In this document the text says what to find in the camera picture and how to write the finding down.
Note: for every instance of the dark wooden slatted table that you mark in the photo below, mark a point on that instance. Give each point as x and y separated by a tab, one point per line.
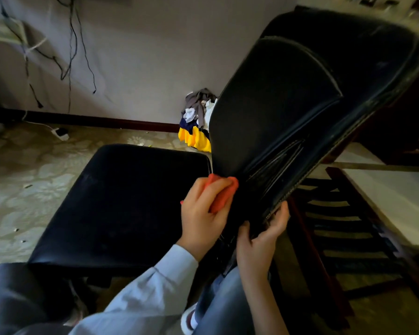
338	240

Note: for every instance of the black leather chair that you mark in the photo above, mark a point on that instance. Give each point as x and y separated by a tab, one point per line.
276	111

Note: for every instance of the person's right thumb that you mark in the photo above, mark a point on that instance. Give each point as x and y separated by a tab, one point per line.
243	233

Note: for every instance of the person's right hand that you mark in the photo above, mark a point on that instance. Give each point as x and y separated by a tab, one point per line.
256	249

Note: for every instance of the dark grey garment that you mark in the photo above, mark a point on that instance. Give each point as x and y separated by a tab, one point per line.
17	296

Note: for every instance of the orange cleaning cloth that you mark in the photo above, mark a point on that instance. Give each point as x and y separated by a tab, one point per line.
221	198

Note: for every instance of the person's left forearm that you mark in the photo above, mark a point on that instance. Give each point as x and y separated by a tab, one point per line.
143	296

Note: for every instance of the white power adapter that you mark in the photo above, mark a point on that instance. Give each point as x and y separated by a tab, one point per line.
61	133

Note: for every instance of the person's left fingers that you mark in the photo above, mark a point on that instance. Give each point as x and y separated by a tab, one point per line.
214	191

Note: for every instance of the white slipper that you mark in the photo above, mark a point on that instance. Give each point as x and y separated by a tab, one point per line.
188	320

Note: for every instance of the blue jeans leg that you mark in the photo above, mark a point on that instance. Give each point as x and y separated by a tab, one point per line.
223	305

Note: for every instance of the pile of mixed clothes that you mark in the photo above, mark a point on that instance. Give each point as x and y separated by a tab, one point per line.
195	125

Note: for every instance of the person's right forearm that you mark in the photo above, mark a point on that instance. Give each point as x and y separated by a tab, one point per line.
262	307

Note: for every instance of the person's left hand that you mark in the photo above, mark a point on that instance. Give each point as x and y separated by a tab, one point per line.
199	228

